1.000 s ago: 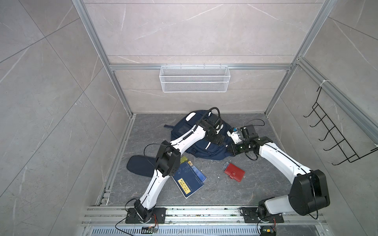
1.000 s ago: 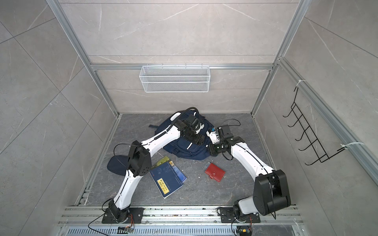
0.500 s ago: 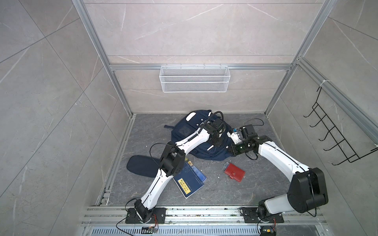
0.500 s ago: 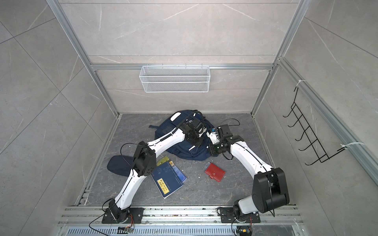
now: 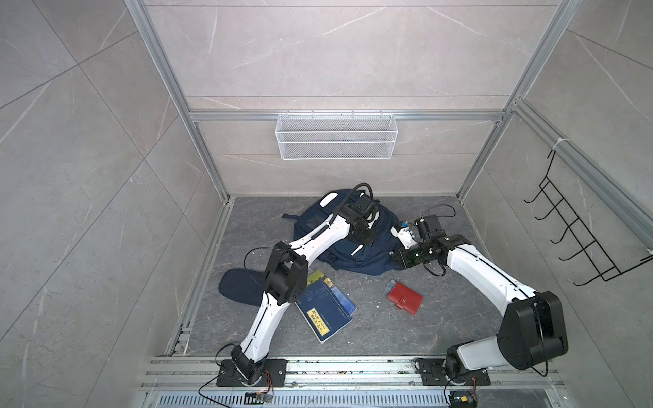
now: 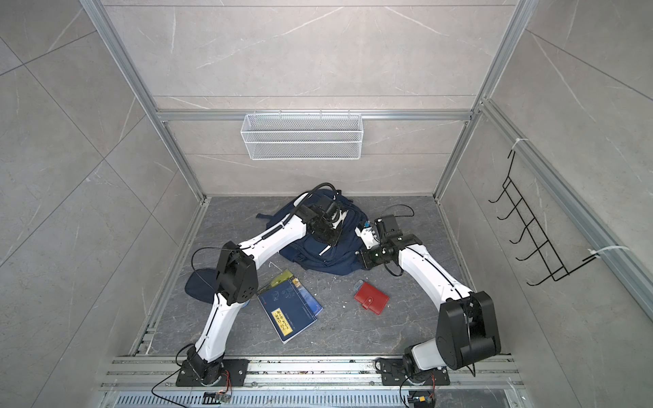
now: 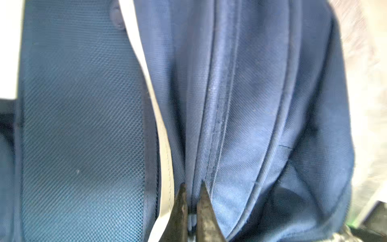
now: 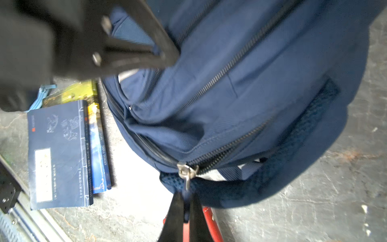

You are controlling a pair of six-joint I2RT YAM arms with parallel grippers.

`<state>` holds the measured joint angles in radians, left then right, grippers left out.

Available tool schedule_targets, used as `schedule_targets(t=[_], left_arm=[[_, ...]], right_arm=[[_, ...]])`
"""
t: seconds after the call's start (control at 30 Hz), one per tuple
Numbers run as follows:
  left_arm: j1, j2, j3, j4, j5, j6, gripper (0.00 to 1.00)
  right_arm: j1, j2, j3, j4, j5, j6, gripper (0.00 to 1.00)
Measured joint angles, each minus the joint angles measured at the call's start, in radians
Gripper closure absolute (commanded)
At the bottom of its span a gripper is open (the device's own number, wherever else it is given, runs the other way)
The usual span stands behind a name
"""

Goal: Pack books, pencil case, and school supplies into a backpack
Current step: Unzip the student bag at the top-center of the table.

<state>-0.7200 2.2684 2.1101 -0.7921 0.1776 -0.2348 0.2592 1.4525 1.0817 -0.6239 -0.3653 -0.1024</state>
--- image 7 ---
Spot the navy blue backpack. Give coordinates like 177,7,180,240
1,1,354,242

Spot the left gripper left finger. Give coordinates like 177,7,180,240
159,183,188,242

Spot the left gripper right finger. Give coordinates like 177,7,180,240
196,181,226,242

